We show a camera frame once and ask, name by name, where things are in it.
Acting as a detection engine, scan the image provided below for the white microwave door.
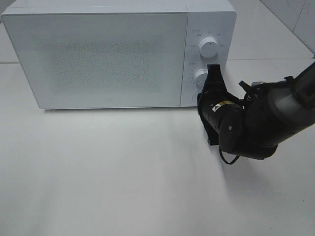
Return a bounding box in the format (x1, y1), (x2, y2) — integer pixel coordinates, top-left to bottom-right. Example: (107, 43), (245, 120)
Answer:
(3, 13), (187, 109)

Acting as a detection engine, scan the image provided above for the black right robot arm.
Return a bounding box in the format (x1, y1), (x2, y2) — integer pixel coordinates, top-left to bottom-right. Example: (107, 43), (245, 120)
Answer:
(197, 64), (315, 160)

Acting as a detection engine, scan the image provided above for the white microwave oven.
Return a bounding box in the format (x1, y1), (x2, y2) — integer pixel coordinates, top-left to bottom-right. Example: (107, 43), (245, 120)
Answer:
(1, 0), (237, 110)

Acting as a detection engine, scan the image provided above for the upper white control knob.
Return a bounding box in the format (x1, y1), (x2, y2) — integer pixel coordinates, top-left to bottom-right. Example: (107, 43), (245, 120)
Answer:
(198, 35), (219, 58)

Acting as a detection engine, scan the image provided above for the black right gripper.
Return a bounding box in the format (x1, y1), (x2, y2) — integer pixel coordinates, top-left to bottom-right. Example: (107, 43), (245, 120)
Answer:
(197, 64), (236, 146)

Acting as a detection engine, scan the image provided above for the round door release button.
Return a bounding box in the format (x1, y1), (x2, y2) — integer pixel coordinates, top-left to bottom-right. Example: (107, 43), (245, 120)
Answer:
(192, 92), (198, 104)

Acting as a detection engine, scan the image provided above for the black camera cable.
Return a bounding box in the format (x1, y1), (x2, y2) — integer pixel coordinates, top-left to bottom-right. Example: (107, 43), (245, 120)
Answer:
(218, 76), (293, 165)

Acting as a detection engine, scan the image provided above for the white timer knob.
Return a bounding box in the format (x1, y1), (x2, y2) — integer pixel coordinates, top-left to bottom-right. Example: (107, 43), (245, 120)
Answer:
(192, 69), (208, 88)

